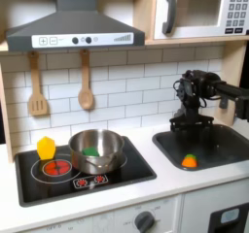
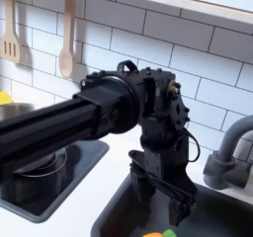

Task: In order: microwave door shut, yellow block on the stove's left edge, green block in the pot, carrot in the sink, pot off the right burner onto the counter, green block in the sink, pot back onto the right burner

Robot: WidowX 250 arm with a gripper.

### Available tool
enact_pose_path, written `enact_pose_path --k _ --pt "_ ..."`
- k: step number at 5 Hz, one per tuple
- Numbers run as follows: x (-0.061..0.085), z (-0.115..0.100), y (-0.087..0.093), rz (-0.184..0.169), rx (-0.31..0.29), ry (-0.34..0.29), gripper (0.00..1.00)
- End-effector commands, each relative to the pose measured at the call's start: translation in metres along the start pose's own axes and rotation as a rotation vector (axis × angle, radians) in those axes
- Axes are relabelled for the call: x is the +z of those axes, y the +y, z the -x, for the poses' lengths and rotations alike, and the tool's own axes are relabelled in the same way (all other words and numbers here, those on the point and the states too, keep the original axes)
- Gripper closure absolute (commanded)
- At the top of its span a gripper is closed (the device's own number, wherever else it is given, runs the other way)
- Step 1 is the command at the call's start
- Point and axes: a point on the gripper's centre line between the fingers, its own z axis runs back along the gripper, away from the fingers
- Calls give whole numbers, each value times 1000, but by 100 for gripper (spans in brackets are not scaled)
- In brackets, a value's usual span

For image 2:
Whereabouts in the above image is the orange toy carrot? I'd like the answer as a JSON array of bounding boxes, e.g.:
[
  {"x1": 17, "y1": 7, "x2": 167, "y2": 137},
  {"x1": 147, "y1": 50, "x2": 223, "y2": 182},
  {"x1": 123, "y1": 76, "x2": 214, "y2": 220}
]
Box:
[{"x1": 141, "y1": 228, "x2": 179, "y2": 237}]

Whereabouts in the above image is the yellow toy block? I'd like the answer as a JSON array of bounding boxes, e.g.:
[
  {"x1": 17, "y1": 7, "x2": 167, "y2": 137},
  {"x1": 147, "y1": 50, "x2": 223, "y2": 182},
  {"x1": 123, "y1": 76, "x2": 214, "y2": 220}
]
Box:
[{"x1": 0, "y1": 90, "x2": 15, "y2": 107}]

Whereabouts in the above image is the grey toy sink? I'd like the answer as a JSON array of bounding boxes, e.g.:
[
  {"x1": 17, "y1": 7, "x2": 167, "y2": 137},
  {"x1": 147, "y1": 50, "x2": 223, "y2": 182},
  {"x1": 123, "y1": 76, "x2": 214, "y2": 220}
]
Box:
[{"x1": 91, "y1": 171, "x2": 253, "y2": 237}]

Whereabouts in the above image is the grey toy tap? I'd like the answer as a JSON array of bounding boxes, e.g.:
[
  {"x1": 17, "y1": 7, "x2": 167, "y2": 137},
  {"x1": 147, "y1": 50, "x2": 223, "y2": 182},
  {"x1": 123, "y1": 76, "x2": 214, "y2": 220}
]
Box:
[{"x1": 202, "y1": 115, "x2": 253, "y2": 191}]

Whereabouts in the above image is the black toy stove hob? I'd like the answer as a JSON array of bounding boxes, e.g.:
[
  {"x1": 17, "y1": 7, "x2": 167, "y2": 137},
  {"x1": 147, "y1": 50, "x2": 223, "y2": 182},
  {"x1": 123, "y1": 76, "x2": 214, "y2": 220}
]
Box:
[{"x1": 0, "y1": 139, "x2": 111, "y2": 224}]

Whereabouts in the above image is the wooden spoon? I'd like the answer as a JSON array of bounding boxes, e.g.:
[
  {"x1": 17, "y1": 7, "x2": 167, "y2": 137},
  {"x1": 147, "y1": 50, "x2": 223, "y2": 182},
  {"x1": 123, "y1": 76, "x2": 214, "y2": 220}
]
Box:
[{"x1": 58, "y1": 0, "x2": 80, "y2": 81}]

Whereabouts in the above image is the steel pot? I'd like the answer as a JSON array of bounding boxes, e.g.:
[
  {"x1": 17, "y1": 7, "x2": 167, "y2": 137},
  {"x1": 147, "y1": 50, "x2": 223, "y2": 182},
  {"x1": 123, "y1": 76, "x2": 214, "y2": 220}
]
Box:
[{"x1": 0, "y1": 102, "x2": 68, "y2": 180}]

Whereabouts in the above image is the slotted wooden spatula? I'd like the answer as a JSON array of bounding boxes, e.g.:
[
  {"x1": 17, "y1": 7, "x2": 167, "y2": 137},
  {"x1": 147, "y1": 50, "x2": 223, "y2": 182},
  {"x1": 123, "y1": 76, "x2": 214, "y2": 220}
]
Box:
[{"x1": 0, "y1": 0, "x2": 22, "y2": 64}]

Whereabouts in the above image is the wooden kitchen frame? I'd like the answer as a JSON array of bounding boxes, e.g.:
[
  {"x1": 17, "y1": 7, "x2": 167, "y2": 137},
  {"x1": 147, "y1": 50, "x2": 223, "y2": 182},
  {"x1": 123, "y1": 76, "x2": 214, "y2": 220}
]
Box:
[{"x1": 116, "y1": 0, "x2": 253, "y2": 27}]

